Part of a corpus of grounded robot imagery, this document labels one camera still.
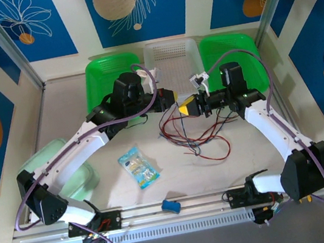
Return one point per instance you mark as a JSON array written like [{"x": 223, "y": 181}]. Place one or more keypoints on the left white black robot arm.
[{"x": 70, "y": 148}]

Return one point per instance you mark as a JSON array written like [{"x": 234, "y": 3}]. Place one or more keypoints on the blue clip on rail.
[{"x": 170, "y": 206}]

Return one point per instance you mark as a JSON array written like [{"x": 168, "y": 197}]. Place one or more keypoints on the mint green container lid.
[{"x": 82, "y": 180}]

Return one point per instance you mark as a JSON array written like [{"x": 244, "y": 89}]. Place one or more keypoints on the aluminium post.
[
  {"x": 6, "y": 44},
  {"x": 275, "y": 2}
]

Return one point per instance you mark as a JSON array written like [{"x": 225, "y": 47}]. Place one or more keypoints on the white plastic basket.
[{"x": 174, "y": 61}]

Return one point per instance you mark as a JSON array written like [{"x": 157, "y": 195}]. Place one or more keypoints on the aluminium rail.
[{"x": 200, "y": 205}]

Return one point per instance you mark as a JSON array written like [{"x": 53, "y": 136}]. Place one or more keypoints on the blue snack packet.
[{"x": 138, "y": 168}]

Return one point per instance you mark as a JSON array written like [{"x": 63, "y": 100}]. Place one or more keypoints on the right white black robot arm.
[{"x": 268, "y": 129}]

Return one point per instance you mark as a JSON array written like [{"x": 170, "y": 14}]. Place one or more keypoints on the green plastic basket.
[
  {"x": 99, "y": 76},
  {"x": 249, "y": 52}
]

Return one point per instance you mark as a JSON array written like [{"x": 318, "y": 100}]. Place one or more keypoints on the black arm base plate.
[
  {"x": 113, "y": 220},
  {"x": 237, "y": 199}
]

